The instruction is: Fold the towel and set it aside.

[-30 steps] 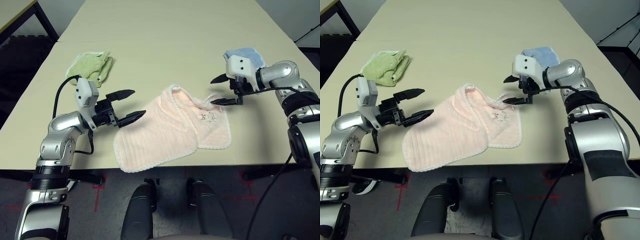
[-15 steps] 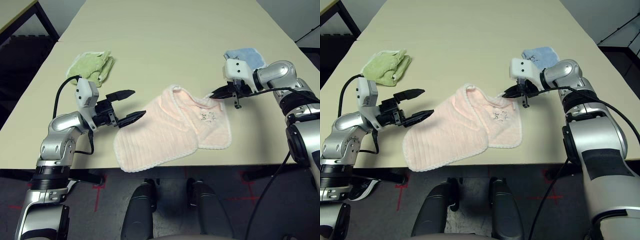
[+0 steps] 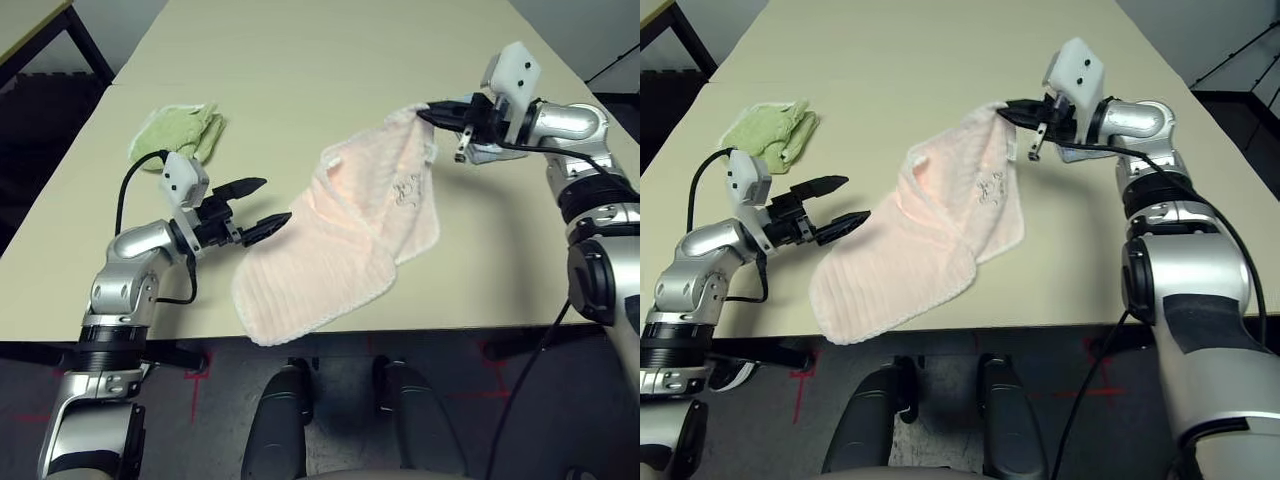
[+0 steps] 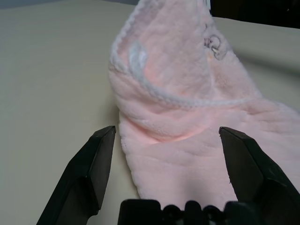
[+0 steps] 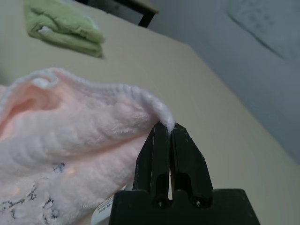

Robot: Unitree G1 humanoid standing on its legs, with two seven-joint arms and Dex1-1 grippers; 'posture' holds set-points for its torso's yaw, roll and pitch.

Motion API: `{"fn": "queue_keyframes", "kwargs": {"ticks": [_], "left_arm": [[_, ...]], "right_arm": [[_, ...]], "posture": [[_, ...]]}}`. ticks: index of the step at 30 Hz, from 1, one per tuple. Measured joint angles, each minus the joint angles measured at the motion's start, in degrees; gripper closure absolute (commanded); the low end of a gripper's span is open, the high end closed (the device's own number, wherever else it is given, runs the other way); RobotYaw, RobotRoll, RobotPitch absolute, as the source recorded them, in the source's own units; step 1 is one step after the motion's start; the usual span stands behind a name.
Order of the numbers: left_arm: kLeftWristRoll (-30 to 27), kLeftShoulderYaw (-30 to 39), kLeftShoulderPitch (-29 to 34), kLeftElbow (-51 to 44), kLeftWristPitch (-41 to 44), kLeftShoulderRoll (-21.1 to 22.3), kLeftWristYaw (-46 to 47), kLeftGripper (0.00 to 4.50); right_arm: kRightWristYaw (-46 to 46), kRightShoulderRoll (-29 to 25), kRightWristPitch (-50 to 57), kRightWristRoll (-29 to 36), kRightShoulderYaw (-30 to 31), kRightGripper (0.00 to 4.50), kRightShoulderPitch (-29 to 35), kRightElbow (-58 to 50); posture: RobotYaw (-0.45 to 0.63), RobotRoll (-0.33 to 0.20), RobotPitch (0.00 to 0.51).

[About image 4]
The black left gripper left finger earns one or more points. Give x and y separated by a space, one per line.
82 175

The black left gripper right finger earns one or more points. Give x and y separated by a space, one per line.
255 173

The pink towel with white trim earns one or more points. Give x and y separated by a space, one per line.
175 93

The dark cabinet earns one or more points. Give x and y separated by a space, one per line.
257 9

